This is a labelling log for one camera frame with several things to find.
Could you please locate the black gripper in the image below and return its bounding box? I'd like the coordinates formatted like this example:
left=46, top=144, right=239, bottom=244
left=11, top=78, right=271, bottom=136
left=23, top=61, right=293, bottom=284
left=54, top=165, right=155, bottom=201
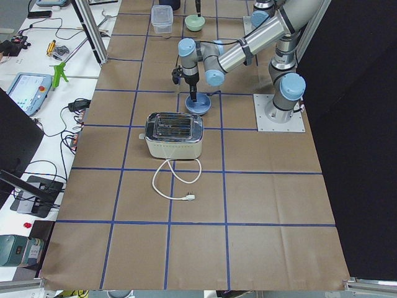
left=185, top=0, right=201, bottom=102

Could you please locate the green bowl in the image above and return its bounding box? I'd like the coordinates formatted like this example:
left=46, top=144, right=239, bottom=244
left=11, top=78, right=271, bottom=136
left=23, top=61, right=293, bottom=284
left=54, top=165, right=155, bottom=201
left=185, top=14, right=205, bottom=32

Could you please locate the blue bowl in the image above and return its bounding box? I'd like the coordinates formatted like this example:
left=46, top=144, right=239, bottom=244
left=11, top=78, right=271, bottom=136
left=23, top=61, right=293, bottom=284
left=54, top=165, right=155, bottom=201
left=185, top=93, right=212, bottom=115

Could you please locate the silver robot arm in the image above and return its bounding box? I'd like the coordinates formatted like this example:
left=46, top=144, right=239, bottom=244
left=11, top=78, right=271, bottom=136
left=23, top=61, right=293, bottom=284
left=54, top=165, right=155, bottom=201
left=185, top=1, right=275, bottom=32
left=172, top=1, right=324, bottom=104

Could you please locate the clear plastic food container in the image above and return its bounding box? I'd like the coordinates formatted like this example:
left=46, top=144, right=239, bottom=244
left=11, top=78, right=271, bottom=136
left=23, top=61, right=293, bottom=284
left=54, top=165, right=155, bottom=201
left=151, top=5, right=173, bottom=34

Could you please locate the white chrome toaster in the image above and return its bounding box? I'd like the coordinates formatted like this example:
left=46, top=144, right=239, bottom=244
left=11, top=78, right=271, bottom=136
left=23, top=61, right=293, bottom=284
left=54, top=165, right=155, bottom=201
left=139, top=112, right=204, bottom=160

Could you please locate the black power adapter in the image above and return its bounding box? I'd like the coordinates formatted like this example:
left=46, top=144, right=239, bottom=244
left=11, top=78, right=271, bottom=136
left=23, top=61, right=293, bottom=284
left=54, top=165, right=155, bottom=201
left=68, top=98, right=91, bottom=112

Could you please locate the metal reacher grabber tool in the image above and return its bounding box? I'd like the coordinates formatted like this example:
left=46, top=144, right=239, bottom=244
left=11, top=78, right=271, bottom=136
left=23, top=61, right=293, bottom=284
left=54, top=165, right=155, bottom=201
left=51, top=9, right=116, bottom=91

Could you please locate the black smartphone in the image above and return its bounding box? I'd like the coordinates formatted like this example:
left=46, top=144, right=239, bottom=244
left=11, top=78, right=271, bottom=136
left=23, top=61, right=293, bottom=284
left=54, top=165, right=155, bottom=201
left=27, top=11, right=52, bottom=19

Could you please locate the blue teach pendant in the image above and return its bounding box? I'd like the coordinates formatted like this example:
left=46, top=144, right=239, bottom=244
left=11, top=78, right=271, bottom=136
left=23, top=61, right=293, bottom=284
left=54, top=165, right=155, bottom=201
left=7, top=72, right=52, bottom=116

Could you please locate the black monitor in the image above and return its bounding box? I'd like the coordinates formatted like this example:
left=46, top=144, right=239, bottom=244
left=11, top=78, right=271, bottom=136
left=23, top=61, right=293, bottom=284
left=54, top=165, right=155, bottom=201
left=1, top=90, right=63, bottom=218

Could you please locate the green electrical box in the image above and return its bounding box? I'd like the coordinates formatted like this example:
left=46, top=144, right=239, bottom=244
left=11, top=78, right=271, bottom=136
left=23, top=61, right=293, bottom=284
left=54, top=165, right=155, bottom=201
left=1, top=235, right=44, bottom=267

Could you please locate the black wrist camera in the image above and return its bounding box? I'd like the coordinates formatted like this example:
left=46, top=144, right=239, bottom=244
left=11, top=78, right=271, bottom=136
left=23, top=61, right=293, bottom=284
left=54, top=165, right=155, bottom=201
left=171, top=66, right=183, bottom=85

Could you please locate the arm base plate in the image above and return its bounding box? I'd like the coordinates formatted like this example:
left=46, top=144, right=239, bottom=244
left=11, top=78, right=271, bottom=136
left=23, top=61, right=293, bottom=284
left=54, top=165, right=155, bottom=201
left=253, top=94, right=305, bottom=133
left=243, top=16, right=255, bottom=35

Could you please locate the aluminium frame post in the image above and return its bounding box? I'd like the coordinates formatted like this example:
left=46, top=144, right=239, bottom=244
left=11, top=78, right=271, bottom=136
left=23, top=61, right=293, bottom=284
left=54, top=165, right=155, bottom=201
left=71, top=0, right=108, bottom=65

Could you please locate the yellow handled tool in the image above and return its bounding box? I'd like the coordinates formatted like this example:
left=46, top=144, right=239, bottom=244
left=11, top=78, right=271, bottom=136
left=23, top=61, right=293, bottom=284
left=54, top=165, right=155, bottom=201
left=46, top=40, right=56, bottom=56

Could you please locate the white toaster power cord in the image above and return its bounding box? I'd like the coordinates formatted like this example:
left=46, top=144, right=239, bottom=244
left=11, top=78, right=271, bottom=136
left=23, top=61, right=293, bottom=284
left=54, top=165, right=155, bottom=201
left=151, top=157, right=203, bottom=202

